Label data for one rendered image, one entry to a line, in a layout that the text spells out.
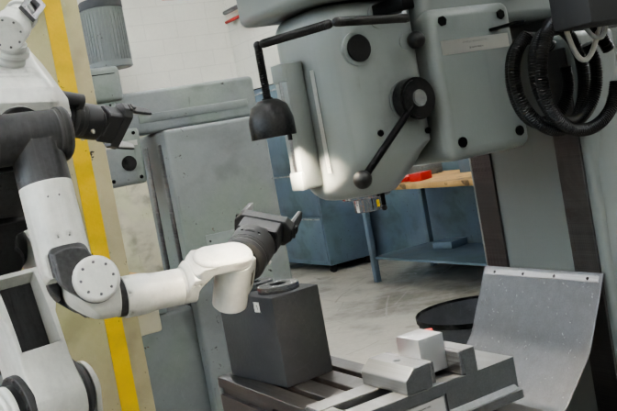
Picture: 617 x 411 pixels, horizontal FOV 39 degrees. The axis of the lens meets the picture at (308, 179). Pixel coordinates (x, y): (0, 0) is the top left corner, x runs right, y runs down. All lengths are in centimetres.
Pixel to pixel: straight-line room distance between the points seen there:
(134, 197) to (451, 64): 852
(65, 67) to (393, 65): 184
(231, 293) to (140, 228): 833
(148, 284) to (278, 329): 37
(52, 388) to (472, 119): 95
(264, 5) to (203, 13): 996
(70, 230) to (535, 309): 88
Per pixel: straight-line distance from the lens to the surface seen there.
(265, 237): 167
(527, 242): 179
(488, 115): 154
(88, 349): 313
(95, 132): 218
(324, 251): 886
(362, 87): 141
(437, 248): 777
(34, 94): 168
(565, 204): 169
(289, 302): 180
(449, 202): 815
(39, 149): 154
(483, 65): 154
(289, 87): 144
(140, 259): 992
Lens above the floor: 143
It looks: 3 degrees down
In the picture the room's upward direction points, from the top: 10 degrees counter-clockwise
